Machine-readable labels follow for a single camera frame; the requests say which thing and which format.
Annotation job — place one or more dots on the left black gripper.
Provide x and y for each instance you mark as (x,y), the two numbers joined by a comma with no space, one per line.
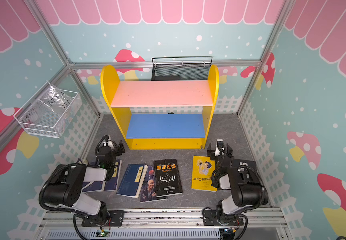
(113,149)

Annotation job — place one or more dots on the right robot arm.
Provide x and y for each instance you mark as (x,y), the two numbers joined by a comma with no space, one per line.
(241,178)

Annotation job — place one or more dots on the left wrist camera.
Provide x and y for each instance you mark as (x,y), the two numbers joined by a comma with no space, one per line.
(107,142)

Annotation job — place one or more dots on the black Murphy's law book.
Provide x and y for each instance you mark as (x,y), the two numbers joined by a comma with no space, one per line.
(167,176)

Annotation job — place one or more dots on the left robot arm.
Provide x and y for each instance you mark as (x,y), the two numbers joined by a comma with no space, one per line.
(63,190)

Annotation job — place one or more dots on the clear plastic bag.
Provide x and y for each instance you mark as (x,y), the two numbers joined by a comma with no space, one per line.
(53,103)

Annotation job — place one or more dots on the black mesh wire basket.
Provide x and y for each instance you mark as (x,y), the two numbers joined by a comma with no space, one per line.
(181,68)

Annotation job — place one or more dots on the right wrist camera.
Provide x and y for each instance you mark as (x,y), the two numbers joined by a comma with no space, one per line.
(220,148)

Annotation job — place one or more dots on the navy book rightmost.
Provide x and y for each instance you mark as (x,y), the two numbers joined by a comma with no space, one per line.
(132,181)

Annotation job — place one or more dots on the yellow cartoon boy book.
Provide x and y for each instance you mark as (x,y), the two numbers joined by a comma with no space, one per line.
(202,174)

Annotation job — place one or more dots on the navy book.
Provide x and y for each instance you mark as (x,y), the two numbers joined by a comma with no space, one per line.
(112,184)
(93,186)
(132,181)

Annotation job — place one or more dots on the yellow pink blue bookshelf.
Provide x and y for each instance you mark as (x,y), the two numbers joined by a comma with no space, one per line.
(161,131)

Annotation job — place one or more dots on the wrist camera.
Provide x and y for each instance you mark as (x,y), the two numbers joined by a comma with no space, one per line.
(220,148)
(107,142)

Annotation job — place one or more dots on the white wire wall basket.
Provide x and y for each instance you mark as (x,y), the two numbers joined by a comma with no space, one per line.
(33,124)

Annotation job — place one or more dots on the black wolf book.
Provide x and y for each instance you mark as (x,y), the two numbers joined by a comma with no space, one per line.
(239,163)

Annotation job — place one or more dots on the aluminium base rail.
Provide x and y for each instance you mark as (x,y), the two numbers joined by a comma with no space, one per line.
(168,224)

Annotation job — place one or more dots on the purple old man book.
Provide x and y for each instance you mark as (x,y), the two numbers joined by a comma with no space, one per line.
(148,192)

